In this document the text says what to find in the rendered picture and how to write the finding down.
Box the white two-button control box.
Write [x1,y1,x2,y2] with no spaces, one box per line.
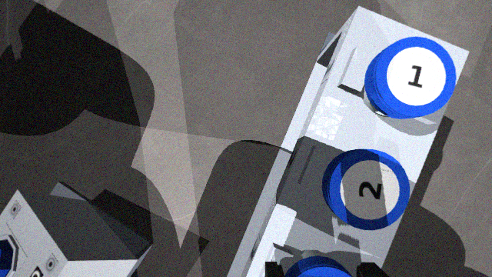
[0,182,154,277]

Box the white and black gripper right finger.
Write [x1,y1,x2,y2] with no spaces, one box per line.
[357,262,389,277]

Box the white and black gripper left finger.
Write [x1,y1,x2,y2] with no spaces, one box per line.
[265,262,284,277]

